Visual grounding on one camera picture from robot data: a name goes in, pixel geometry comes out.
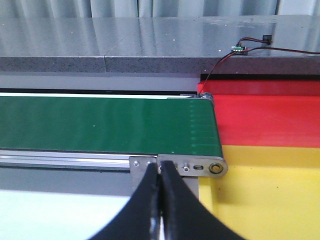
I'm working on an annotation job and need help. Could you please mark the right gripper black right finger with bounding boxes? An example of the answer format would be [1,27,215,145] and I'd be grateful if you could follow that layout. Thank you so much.
[160,161,243,240]

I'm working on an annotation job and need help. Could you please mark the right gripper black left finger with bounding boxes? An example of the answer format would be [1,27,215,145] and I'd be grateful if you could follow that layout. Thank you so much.
[91,163,160,240]

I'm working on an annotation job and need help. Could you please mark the steel conveyor end plate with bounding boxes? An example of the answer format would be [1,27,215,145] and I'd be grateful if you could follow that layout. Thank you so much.
[156,154,228,178]

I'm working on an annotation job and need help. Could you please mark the yellow plastic tray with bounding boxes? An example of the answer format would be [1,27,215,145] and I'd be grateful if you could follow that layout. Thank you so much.
[199,145,320,240]

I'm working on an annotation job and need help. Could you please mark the green conveyor belt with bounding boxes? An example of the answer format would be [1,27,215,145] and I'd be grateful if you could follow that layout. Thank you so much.
[0,96,223,157]

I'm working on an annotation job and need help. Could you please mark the red plastic tray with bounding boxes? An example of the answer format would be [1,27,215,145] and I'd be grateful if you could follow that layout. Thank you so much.
[197,79,320,148]

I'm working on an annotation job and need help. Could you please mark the small green circuit board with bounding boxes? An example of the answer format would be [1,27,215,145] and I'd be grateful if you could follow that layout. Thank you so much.
[231,44,246,53]

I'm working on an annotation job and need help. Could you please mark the small black connector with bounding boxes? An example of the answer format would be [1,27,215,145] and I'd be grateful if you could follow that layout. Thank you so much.
[262,34,273,45]

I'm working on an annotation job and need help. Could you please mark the grey stone counter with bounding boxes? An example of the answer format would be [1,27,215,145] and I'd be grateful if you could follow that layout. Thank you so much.
[0,15,320,75]

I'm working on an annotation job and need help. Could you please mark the grey curtain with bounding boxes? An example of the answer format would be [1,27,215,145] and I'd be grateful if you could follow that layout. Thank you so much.
[0,0,280,20]

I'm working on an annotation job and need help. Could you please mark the steel conveyor support bracket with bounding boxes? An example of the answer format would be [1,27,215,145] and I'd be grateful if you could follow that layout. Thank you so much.
[129,156,199,199]

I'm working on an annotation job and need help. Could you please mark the aluminium conveyor side rail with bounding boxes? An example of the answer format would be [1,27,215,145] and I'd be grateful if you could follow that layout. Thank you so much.
[0,150,157,171]

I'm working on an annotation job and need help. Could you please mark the red black wire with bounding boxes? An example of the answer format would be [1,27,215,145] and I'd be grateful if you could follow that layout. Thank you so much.
[198,36,320,96]

